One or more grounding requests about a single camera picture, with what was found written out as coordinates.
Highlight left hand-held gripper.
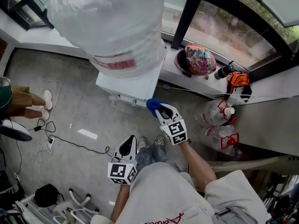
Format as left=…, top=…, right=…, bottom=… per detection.
left=107, top=135, right=138, bottom=185

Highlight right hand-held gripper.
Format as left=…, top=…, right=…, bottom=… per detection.
left=155, top=103, right=189, bottom=146

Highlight blue cloth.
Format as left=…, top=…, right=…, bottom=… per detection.
left=146, top=98, right=169, bottom=118

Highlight white water dispenser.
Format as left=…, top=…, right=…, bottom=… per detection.
left=95, top=59, right=164, bottom=108

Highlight person's right forearm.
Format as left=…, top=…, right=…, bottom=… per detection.
left=179, top=140, right=218, bottom=194

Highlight person's left forearm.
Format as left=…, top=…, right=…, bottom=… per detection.
left=109, top=183, right=131, bottom=223

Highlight large clear water bottle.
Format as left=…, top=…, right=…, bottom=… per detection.
left=46, top=0, right=168, bottom=79

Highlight person's left shoe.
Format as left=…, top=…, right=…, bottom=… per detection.
left=137, top=136, right=150, bottom=149

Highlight person's shoe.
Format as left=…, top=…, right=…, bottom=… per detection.
left=154, top=135, right=166, bottom=147
left=137, top=136, right=150, bottom=149

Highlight person's right shoe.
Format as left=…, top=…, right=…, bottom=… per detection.
left=154, top=135, right=166, bottom=147

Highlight person's blue jeans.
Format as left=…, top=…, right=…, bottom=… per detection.
left=135, top=144, right=183, bottom=173

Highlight white floor tape strip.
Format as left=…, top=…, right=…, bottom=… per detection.
left=77, top=128, right=98, bottom=140

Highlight person's grey shirt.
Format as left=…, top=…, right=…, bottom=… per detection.
left=90, top=161, right=269, bottom=224

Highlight colourful patterned helmet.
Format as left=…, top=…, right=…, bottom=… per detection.
left=174, top=43, right=218, bottom=78

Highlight black flask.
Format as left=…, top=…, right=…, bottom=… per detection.
left=214, top=61, right=235, bottom=81

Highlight white metal rack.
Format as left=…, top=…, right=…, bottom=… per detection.
left=14, top=187, right=100, bottom=224

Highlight white power strip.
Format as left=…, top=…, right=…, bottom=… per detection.
left=45, top=136, right=56, bottom=149

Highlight orange bag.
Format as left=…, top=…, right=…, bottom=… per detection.
left=225, top=71, right=253, bottom=103

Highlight black backpack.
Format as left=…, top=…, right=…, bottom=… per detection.
left=33, top=183, right=65, bottom=208

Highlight grey cabinet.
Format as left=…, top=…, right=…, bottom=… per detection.
left=233, top=96, right=299, bottom=158

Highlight black and white seat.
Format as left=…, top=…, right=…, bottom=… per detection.
left=0, top=119, right=33, bottom=142

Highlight empty clear jug red handle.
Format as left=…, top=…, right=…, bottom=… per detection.
left=194, top=98, right=237, bottom=127
left=200, top=125, right=240, bottom=156

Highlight black floor cable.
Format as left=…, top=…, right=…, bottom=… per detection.
left=27, top=118, right=113, bottom=157

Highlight black window frame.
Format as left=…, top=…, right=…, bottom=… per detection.
left=0, top=0, right=299, bottom=84

